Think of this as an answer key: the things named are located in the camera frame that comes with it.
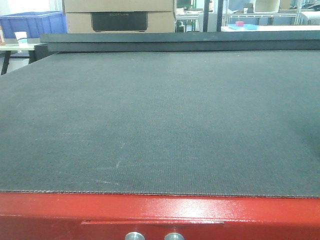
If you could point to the dark grey conveyor belt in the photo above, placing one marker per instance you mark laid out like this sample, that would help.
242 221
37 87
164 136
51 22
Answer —
175 123

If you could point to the pink block in tray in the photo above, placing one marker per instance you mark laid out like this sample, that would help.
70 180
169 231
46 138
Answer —
239 23

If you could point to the small blue tray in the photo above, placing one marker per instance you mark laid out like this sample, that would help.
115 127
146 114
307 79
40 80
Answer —
244 27

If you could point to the cardboard box with black panel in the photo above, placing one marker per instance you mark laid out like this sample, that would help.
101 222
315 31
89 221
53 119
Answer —
120 16

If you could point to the white side table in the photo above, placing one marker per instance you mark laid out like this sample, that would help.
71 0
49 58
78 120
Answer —
8 48

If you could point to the blue plastic crate background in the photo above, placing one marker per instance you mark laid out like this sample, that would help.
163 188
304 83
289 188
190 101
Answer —
34 23

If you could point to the white paper cup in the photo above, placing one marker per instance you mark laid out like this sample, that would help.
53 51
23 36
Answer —
22 39

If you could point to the black conveyor end rail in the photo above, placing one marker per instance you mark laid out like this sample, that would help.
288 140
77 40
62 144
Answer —
182 42

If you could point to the red conveyor frame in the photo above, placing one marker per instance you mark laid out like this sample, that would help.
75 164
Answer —
70 216

